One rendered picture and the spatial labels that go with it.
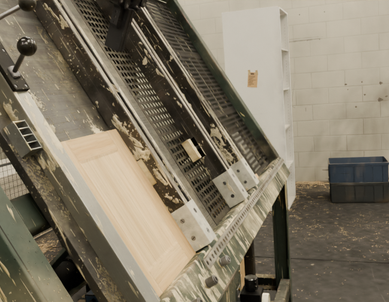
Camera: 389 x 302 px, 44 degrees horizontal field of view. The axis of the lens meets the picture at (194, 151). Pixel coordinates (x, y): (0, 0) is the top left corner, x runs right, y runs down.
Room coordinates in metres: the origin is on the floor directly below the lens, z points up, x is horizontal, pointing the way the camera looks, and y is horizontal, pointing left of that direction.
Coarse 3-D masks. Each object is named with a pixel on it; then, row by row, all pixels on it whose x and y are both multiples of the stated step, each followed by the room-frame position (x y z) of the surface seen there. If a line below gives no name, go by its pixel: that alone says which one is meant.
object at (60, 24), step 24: (48, 0) 1.39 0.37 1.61; (48, 24) 1.39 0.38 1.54; (72, 24) 1.39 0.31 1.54; (72, 48) 1.37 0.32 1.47; (96, 72) 1.35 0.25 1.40; (96, 96) 1.35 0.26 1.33; (120, 96) 1.37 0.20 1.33; (120, 120) 1.33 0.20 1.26; (144, 144) 1.31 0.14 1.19; (168, 168) 1.33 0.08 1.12; (168, 192) 1.30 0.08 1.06; (192, 216) 1.27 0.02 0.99; (192, 240) 1.28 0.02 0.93
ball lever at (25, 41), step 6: (18, 42) 0.95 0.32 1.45; (24, 42) 0.94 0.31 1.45; (30, 42) 0.95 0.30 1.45; (18, 48) 0.95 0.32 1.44; (24, 48) 0.94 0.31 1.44; (30, 48) 0.95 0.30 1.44; (36, 48) 0.96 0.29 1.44; (24, 54) 0.95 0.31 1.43; (30, 54) 0.95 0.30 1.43; (18, 60) 0.99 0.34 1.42; (12, 66) 1.03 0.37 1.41; (18, 66) 1.01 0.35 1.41; (12, 72) 1.02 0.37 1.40; (18, 72) 1.03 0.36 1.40
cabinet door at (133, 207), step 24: (72, 144) 1.11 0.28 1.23; (96, 144) 1.20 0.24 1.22; (120, 144) 1.30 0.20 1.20; (96, 168) 1.13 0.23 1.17; (120, 168) 1.23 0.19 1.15; (96, 192) 1.07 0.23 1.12; (120, 192) 1.15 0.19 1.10; (144, 192) 1.25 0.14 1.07; (120, 216) 1.09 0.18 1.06; (144, 216) 1.18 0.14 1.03; (168, 216) 1.27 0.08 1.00; (144, 240) 1.11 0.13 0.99; (168, 240) 1.20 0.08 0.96; (144, 264) 1.04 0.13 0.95; (168, 264) 1.12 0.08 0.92
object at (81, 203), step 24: (0, 72) 1.01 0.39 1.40; (0, 96) 1.02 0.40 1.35; (24, 96) 1.03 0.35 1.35; (48, 144) 0.99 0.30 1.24; (48, 168) 0.99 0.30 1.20; (72, 168) 1.01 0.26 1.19; (72, 192) 0.97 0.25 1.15; (72, 216) 0.97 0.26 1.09; (96, 216) 0.97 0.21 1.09; (96, 240) 0.96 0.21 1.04; (120, 240) 0.99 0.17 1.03; (120, 264) 0.94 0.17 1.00; (120, 288) 0.94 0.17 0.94; (144, 288) 0.95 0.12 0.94
